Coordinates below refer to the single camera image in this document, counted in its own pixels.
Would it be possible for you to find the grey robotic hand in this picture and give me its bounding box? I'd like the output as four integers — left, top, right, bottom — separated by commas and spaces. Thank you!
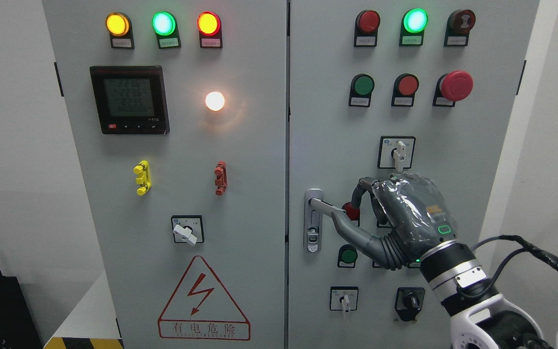
330, 172, 457, 270

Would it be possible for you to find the silver door handle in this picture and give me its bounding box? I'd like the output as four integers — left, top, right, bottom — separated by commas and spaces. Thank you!
304, 188, 346, 253

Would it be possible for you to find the grey cabinet door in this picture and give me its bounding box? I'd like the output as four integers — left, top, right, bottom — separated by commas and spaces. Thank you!
288, 0, 540, 349
44, 0, 288, 349

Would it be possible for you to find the green push button lower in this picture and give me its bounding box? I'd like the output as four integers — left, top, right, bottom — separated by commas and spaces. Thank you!
337, 244, 358, 268

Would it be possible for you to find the green push button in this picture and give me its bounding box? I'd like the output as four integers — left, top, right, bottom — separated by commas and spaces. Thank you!
348, 74, 375, 108
337, 244, 358, 268

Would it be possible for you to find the red push button upper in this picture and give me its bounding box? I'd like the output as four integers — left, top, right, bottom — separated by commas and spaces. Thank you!
390, 73, 420, 108

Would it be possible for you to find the red emergency stop mushroom button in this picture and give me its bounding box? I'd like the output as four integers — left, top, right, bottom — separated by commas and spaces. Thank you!
432, 69, 474, 108

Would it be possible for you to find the green push button upper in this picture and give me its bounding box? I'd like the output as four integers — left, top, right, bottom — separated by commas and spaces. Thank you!
348, 74, 375, 108

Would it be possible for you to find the green lit indicator top right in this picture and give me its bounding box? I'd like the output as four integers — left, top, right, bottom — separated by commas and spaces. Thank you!
399, 7, 428, 47

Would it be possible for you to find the dark red indicator top right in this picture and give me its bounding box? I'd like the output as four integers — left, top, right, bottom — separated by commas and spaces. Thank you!
354, 10, 381, 47

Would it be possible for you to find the dark red buzzer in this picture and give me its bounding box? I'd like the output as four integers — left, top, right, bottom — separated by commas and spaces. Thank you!
444, 9, 476, 47

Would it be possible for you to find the red terminal clip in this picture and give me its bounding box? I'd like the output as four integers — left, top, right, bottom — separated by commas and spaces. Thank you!
214, 161, 228, 196

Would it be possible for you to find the white glowing indicator lamp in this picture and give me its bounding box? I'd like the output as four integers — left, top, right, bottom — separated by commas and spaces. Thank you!
204, 91, 226, 112

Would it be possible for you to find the red electric hazard warning sticker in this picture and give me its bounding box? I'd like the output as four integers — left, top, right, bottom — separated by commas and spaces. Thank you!
157, 255, 251, 341

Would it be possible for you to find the yellow terminal clip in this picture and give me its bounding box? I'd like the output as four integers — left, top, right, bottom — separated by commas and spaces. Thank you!
133, 160, 152, 196

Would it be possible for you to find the red lit indicator light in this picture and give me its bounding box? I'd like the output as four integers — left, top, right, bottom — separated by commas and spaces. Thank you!
197, 11, 223, 48

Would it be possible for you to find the black digital power meter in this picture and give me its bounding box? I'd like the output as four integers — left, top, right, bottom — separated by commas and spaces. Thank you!
90, 65, 170, 135

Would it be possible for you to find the green indicator light top left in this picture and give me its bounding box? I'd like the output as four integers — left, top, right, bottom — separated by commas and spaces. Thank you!
152, 11, 181, 49

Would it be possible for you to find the yellow indicator light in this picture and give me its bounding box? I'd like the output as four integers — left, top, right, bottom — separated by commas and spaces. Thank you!
106, 13, 135, 49

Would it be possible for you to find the black box with antenna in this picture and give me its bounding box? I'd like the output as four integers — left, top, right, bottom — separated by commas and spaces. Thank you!
0, 270, 44, 349

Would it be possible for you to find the upper white rotary switch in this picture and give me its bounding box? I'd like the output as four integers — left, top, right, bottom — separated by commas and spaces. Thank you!
378, 136, 416, 172

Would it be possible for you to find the black rotary knob switch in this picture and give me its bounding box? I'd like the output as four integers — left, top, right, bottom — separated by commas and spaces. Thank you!
394, 287, 425, 322

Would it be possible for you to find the lower white rotary switch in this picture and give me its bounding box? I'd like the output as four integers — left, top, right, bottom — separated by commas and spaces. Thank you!
328, 286, 359, 320

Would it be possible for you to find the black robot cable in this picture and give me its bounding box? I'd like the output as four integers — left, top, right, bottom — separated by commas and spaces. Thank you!
456, 235, 558, 299

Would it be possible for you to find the left door white rotary switch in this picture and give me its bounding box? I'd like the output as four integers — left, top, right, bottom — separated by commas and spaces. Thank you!
170, 216, 204, 246

